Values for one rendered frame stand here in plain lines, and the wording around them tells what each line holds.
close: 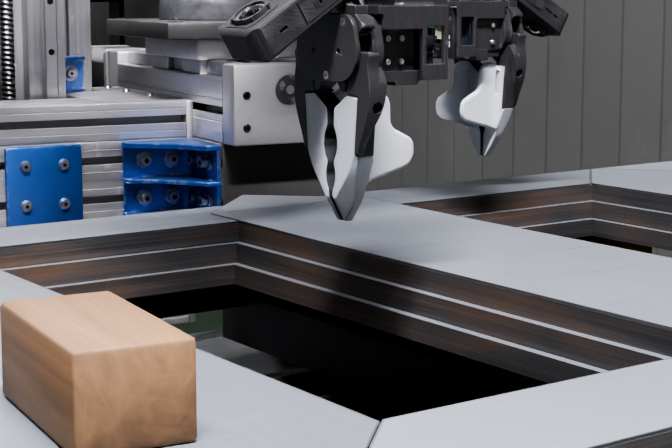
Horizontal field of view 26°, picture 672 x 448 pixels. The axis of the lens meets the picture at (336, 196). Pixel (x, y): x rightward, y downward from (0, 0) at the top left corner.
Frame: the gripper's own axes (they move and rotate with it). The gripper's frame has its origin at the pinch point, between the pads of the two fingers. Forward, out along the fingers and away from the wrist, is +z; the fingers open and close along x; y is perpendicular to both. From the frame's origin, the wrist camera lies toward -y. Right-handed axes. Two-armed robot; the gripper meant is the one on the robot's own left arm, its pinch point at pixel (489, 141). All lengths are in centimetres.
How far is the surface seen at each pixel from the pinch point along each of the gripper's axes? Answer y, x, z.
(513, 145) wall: -255, -276, 41
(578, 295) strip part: 25.2, 37.7, 5.7
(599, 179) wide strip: -20.2, -4.7, 5.8
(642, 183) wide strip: -21.6, 0.3, 5.8
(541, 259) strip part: 18.0, 26.5, 5.7
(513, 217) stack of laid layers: -5.4, -2.3, 8.3
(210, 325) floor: -138, -290, 93
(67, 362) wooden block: 68, 50, 1
